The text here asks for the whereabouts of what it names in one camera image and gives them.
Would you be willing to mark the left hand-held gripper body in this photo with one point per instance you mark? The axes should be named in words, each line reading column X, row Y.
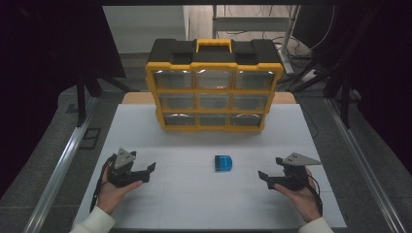
column 121, row 161

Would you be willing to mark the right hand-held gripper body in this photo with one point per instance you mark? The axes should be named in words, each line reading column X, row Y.
column 296, row 176

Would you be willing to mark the small blue plastic box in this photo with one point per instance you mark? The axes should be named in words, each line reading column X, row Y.
column 223, row 163

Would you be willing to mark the transparent storage drawer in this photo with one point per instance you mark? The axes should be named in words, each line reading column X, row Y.
column 179, row 119

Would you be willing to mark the yellow black drawer organizer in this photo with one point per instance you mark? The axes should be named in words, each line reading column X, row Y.
column 181, row 51

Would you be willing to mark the person's right hand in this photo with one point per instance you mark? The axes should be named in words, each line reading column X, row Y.
column 306, row 202

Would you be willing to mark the person's left hand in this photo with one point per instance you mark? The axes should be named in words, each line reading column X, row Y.
column 110, row 197

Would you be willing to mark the black floor socket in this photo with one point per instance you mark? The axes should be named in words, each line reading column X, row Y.
column 90, row 138

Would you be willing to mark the white table mat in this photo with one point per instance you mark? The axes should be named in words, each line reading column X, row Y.
column 200, row 200

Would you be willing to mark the black metal stand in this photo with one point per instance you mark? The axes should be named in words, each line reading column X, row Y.
column 345, row 103
column 81, row 103

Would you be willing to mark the white power strip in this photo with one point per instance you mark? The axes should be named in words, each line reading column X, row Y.
column 310, row 75

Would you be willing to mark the grid of clear plastic bins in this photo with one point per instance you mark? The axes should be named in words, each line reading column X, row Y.
column 213, row 79

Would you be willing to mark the dark curtain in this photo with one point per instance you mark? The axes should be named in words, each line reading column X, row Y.
column 39, row 81
column 382, row 81

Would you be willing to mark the aluminium frame rail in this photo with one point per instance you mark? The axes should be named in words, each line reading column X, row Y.
column 61, row 171
column 362, row 168

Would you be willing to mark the grey metal desk frame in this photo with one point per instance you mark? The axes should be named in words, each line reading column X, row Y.
column 252, row 23

